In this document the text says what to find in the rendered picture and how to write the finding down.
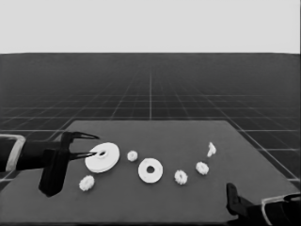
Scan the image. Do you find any small white gear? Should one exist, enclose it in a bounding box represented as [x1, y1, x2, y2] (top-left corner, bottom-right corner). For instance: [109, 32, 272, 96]
[195, 161, 210, 176]
[127, 150, 139, 163]
[174, 169, 189, 186]
[78, 174, 96, 192]

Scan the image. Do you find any large thick white disc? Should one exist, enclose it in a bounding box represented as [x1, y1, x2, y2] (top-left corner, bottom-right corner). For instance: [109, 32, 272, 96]
[84, 141, 120, 174]

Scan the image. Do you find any small white T-shaped piece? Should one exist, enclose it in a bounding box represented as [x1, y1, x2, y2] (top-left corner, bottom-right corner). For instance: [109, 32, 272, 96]
[206, 141, 217, 158]

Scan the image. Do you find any white round carrier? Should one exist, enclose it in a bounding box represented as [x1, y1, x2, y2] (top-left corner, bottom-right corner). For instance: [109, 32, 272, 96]
[137, 157, 164, 185]

